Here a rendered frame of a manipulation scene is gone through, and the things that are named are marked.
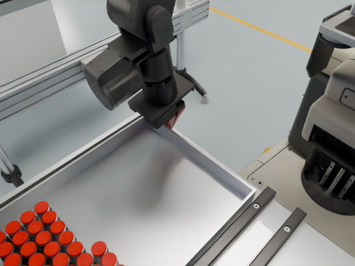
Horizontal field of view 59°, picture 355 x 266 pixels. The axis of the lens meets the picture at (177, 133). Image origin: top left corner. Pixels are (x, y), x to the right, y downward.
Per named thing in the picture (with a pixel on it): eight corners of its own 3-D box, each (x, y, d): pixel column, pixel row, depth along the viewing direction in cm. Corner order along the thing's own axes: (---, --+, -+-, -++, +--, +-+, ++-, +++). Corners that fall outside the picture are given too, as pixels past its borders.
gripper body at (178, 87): (129, 109, 55) (117, 78, 49) (169, 75, 58) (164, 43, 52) (154, 128, 52) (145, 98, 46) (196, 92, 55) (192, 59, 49)
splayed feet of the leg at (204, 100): (203, 106, 201) (205, 88, 190) (151, 73, 225) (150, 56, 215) (212, 100, 205) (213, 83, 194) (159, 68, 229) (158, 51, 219)
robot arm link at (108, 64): (169, 2, 38) (128, -15, 42) (91, 53, 34) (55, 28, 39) (185, 77, 47) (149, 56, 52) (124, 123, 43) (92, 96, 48)
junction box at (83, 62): (90, 81, 144) (86, 65, 138) (84, 76, 147) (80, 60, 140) (111, 70, 150) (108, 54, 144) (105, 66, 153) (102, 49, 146)
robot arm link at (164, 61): (176, 36, 44) (150, 20, 46) (138, 63, 41) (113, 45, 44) (181, 72, 49) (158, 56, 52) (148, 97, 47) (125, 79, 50)
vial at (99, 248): (102, 272, 45) (96, 259, 42) (93, 261, 46) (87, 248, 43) (114, 260, 46) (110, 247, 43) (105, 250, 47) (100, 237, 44)
